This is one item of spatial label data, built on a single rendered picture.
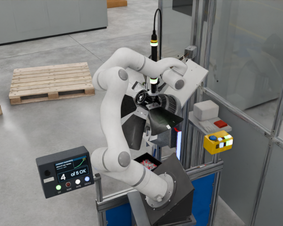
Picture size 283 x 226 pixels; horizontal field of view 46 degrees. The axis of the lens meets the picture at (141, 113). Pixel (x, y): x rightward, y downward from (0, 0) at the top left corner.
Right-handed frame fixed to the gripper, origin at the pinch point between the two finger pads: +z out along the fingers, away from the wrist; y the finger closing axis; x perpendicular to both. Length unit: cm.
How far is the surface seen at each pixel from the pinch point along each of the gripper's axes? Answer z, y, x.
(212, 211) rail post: -39, 32, -110
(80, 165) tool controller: -41, -63, -29
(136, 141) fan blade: -5, -15, -53
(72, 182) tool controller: -43, -68, -37
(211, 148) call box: -41, 21, -46
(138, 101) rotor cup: 9.7, -7.0, -29.9
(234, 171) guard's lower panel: -14, 70, -104
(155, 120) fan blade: -14.2, -5.9, -32.1
